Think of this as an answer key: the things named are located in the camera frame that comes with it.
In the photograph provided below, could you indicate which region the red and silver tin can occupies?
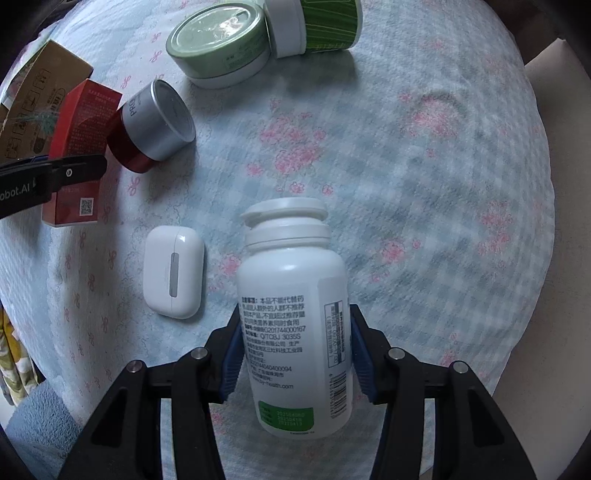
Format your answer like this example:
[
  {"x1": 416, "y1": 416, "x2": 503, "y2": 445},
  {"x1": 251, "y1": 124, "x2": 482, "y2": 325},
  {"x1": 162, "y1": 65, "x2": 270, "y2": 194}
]
[{"x1": 106, "y1": 79, "x2": 197, "y2": 174}]

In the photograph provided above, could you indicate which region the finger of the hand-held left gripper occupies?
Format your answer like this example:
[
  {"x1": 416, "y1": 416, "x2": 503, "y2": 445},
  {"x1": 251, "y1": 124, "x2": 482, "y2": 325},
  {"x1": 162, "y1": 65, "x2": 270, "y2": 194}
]
[{"x1": 34, "y1": 154, "x2": 108, "y2": 200}]

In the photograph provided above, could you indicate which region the white supplement bottle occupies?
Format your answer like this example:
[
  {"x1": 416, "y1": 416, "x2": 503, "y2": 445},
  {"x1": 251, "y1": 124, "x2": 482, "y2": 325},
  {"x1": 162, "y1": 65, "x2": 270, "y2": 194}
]
[{"x1": 235, "y1": 198, "x2": 355, "y2": 439}]

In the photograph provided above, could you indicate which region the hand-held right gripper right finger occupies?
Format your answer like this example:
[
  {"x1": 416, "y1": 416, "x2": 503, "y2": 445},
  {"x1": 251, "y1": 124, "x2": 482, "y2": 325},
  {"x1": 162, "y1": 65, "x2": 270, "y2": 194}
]
[{"x1": 347, "y1": 304, "x2": 539, "y2": 480}]

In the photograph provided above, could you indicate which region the floral checkered blanket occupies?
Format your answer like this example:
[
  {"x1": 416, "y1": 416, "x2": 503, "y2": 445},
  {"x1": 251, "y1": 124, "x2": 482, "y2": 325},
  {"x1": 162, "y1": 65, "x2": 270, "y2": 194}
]
[{"x1": 0, "y1": 0, "x2": 555, "y2": 480}]

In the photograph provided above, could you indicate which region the green and white canister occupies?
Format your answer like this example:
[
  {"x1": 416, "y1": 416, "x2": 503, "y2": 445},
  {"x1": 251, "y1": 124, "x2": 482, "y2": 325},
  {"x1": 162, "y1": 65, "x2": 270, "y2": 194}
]
[{"x1": 263, "y1": 0, "x2": 363, "y2": 59}]

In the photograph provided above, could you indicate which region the brown cardboard box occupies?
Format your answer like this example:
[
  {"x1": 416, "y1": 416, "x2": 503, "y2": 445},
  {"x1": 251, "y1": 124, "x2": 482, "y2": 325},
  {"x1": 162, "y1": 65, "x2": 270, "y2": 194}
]
[{"x1": 0, "y1": 40, "x2": 94, "y2": 163}]

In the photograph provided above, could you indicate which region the white earbuds case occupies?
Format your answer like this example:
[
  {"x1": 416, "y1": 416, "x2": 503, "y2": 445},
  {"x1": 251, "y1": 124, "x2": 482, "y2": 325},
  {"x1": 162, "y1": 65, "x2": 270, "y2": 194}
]
[{"x1": 142, "y1": 225, "x2": 205, "y2": 319}]

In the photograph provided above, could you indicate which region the red carton box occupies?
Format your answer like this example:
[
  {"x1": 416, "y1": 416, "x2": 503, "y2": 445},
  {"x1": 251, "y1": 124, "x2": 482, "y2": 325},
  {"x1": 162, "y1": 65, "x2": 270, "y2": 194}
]
[{"x1": 41, "y1": 79, "x2": 123, "y2": 228}]

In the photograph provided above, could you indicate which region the green flat tin can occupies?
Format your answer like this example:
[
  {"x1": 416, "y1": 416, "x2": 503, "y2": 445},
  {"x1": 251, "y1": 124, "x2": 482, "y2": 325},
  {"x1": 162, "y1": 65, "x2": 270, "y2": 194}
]
[{"x1": 165, "y1": 6, "x2": 271, "y2": 90}]

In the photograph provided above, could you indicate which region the yellow patterned cloth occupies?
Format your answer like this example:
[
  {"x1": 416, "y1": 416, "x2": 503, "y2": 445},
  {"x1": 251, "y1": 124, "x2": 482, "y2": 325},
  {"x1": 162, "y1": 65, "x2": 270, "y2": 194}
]
[{"x1": 0, "y1": 307, "x2": 35, "y2": 407}]

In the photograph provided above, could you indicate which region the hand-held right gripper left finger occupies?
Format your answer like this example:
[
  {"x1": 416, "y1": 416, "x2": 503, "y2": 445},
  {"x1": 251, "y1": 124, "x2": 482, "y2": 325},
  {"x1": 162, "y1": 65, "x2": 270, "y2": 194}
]
[{"x1": 56, "y1": 305, "x2": 245, "y2": 480}]

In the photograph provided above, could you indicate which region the grey fuzzy cloth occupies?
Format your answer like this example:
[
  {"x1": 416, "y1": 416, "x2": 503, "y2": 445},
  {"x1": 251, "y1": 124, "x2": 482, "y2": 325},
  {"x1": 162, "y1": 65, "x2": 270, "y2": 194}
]
[{"x1": 6, "y1": 379, "x2": 93, "y2": 480}]

